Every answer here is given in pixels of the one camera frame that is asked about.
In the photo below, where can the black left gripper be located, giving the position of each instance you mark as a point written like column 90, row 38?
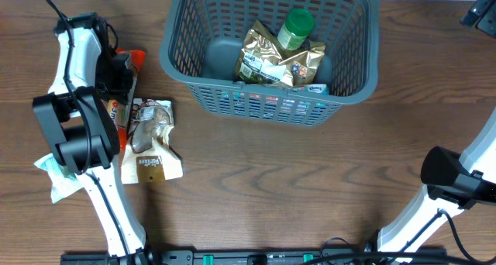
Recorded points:
column 120, row 91

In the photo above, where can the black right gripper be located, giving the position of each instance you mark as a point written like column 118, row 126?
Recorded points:
column 477, row 10

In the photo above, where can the spaghetti pasta packet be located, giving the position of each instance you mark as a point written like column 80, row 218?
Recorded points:
column 119, row 112

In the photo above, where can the brown white snack bag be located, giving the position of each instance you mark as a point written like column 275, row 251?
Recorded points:
column 148, row 156

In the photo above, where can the white packet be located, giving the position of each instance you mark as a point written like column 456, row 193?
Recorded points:
column 64, row 183

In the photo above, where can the gold foil coffee bag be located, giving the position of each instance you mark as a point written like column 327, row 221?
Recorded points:
column 263, row 61

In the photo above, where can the green lid glass jar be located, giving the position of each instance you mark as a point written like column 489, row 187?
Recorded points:
column 296, row 28

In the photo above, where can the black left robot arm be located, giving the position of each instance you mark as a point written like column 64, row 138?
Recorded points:
column 81, row 134

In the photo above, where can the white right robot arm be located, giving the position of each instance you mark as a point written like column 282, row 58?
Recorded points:
column 451, row 184

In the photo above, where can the grey plastic basket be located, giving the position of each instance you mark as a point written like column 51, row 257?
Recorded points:
column 203, row 41

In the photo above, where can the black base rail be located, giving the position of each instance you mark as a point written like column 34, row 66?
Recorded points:
column 188, row 257

